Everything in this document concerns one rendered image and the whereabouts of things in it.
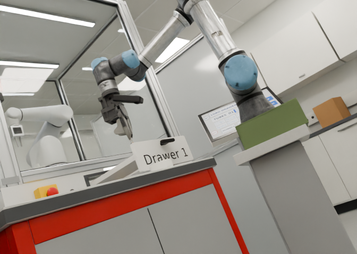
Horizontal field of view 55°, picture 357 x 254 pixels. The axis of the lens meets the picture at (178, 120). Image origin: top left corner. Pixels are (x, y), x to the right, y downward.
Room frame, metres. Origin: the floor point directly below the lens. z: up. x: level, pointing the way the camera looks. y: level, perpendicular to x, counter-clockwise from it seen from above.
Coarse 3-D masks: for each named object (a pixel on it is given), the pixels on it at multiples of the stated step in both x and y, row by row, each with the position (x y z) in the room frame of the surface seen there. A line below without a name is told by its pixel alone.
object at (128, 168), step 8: (128, 160) 1.23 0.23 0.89; (112, 168) 1.29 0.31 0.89; (120, 168) 1.27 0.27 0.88; (128, 168) 1.24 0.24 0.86; (136, 168) 1.21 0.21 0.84; (104, 176) 1.33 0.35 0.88; (112, 176) 1.30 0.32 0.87; (120, 176) 1.27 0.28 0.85; (128, 176) 1.25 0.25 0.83; (96, 184) 1.37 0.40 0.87
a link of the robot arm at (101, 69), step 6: (96, 60) 1.27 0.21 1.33; (102, 60) 1.27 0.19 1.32; (96, 66) 1.27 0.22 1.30; (102, 66) 1.26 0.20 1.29; (108, 66) 1.26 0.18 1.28; (96, 72) 1.27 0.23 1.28; (102, 72) 1.27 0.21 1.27; (108, 72) 1.27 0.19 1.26; (96, 78) 1.28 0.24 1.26; (102, 78) 1.27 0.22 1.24; (108, 78) 1.27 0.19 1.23; (114, 78) 1.30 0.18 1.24
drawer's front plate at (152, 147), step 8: (136, 144) 1.19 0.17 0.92; (144, 144) 1.22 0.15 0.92; (152, 144) 1.25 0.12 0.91; (168, 144) 1.31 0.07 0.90; (176, 144) 1.35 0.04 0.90; (184, 144) 1.39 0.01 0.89; (136, 152) 1.18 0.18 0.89; (144, 152) 1.21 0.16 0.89; (152, 152) 1.24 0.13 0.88; (160, 152) 1.27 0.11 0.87; (168, 152) 1.30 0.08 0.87; (136, 160) 1.18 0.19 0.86; (144, 160) 1.19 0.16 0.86; (152, 160) 1.22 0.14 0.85; (160, 160) 1.25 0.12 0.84; (176, 160) 1.32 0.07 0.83; (184, 160) 1.36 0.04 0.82; (144, 168) 1.18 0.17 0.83
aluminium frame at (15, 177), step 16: (96, 0) 1.75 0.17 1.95; (112, 0) 1.84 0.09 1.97; (128, 16) 1.90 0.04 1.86; (128, 32) 1.87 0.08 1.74; (160, 96) 1.90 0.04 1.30; (0, 112) 1.18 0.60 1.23; (160, 112) 1.87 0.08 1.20; (0, 128) 1.16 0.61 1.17; (176, 128) 1.92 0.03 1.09; (0, 144) 1.15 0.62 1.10; (0, 160) 1.14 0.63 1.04; (16, 160) 1.19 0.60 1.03; (96, 160) 1.44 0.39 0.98; (112, 160) 1.52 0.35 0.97; (0, 176) 1.13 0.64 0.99; (16, 176) 1.17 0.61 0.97; (32, 176) 1.21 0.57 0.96; (48, 176) 1.26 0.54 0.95
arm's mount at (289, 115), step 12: (276, 108) 1.23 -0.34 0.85; (288, 108) 1.22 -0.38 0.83; (300, 108) 1.21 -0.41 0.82; (252, 120) 1.25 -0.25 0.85; (264, 120) 1.24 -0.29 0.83; (276, 120) 1.23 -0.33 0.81; (288, 120) 1.22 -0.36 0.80; (300, 120) 1.22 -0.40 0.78; (240, 132) 1.27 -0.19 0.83; (252, 132) 1.26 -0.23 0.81; (264, 132) 1.25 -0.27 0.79; (276, 132) 1.24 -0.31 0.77; (252, 144) 1.26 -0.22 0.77
